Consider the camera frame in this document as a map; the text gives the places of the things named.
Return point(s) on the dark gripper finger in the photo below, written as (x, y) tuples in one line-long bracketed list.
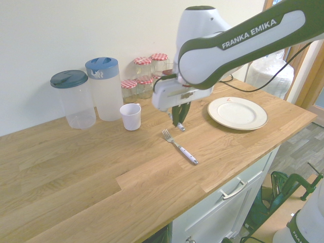
[(185, 110), (176, 115)]

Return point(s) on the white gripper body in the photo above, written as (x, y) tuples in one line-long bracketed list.
[(172, 95)]

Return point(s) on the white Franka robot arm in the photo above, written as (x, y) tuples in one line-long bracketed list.
[(227, 48)]

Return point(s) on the white plate gold rim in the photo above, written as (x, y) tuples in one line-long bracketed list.
[(237, 113)]

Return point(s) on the short jar red checkered lid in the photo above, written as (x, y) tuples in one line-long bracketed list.
[(129, 89), (145, 87)]

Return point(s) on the tall jar red checkered lid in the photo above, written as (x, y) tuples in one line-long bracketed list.
[(143, 68), (160, 63)]

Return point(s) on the white plastic cup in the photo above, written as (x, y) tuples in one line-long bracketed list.
[(131, 119)]

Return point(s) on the clear pitcher blue lid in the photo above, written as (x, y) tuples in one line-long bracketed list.
[(106, 93)]

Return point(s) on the bubble wrap roll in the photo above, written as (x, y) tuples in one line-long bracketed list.
[(273, 73)]

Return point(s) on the clear pitcher dark teal lid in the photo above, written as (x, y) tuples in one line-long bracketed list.
[(76, 101)]

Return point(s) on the green clamp stand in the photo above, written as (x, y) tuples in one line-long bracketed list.
[(276, 197)]

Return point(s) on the green metal clamp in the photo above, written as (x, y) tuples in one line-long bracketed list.
[(312, 181)]

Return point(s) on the wooden door frame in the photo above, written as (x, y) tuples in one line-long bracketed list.
[(303, 76)]

